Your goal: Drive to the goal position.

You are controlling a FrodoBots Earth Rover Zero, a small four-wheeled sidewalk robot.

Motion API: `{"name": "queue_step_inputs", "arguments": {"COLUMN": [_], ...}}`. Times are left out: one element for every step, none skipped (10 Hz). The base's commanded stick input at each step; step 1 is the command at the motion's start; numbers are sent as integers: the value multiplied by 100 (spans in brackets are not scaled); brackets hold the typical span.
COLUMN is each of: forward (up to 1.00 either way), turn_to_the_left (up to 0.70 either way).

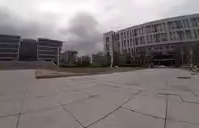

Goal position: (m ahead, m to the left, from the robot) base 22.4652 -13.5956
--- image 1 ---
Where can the low distant buildings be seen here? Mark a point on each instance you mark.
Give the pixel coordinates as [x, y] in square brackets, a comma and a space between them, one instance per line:
[80, 59]

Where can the raised brown planter bed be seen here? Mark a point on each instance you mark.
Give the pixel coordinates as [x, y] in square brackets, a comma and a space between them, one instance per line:
[70, 71]

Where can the grey stone slab plaza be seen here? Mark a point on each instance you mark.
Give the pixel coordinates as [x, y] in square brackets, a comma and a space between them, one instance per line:
[97, 100]

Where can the white car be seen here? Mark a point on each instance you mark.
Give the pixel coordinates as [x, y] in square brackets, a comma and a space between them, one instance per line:
[160, 66]

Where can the large curved white building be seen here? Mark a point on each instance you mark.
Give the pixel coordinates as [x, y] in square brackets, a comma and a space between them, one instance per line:
[160, 36]

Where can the row of bare trees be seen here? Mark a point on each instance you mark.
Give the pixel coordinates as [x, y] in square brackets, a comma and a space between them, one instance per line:
[173, 56]

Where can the grey layered office building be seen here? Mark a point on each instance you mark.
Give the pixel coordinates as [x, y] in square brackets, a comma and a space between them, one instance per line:
[23, 48]

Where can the dark manhole cover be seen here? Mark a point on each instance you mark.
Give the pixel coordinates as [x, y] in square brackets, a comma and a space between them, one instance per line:
[183, 77]

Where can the person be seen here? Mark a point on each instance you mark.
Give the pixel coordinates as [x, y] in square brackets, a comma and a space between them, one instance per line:
[193, 69]

